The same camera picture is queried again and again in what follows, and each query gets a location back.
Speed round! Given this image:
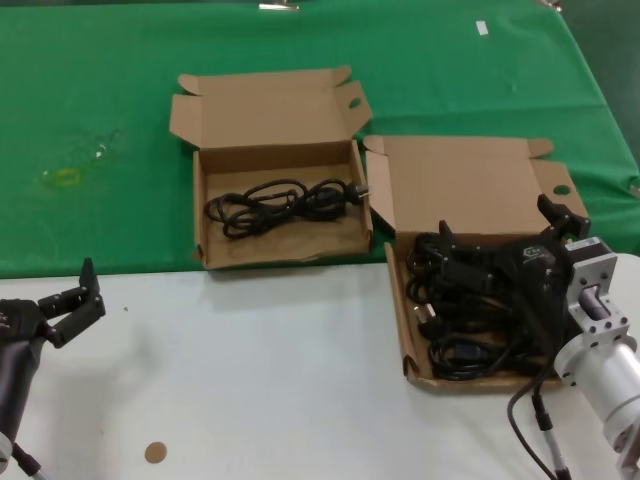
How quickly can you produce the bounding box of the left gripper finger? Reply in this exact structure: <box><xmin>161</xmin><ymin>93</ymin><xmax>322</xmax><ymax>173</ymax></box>
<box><xmin>38</xmin><ymin>257</ymin><xmax>108</xmax><ymax>350</ymax></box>

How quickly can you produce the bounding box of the black cable with silver connector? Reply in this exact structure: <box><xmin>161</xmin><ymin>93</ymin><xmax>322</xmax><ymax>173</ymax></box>
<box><xmin>505</xmin><ymin>362</ymin><xmax>574</xmax><ymax>480</ymax></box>
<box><xmin>9</xmin><ymin>442</ymin><xmax>49</xmax><ymax>480</ymax></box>

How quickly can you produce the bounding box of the green table cloth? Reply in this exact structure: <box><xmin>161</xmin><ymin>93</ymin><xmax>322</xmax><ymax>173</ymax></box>
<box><xmin>0</xmin><ymin>2</ymin><xmax>640</xmax><ymax>279</ymax></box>

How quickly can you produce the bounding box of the black power cable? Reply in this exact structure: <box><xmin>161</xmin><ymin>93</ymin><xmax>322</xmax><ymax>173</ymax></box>
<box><xmin>428</xmin><ymin>334</ymin><xmax>556</xmax><ymax>382</ymax></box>
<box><xmin>407</xmin><ymin>292</ymin><xmax>501</xmax><ymax>351</ymax></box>
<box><xmin>405</xmin><ymin>232</ymin><xmax>454</xmax><ymax>294</ymax></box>
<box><xmin>205</xmin><ymin>178</ymin><xmax>371</xmax><ymax>241</ymax></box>

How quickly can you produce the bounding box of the cardboard box with oval hole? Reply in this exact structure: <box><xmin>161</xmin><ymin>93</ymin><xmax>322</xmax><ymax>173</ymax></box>
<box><xmin>168</xmin><ymin>64</ymin><xmax>374</xmax><ymax>272</ymax></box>

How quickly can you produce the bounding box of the cardboard box with round hole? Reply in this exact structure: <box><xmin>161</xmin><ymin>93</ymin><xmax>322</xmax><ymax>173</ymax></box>
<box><xmin>362</xmin><ymin>133</ymin><xmax>590</xmax><ymax>397</ymax></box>

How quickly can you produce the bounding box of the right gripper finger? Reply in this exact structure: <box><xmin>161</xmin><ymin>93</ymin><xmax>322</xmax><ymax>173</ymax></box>
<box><xmin>437</xmin><ymin>220</ymin><xmax>502</xmax><ymax>290</ymax></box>
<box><xmin>536</xmin><ymin>193</ymin><xmax>593</xmax><ymax>247</ymax></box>

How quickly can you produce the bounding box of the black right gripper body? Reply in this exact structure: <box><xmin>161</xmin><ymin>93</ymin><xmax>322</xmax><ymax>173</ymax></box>
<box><xmin>493</xmin><ymin>233</ymin><xmax>575</xmax><ymax>349</ymax></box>

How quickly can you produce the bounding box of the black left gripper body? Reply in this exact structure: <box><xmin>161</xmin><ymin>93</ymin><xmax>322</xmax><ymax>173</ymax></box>
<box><xmin>0</xmin><ymin>298</ymin><xmax>52</xmax><ymax>352</ymax></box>

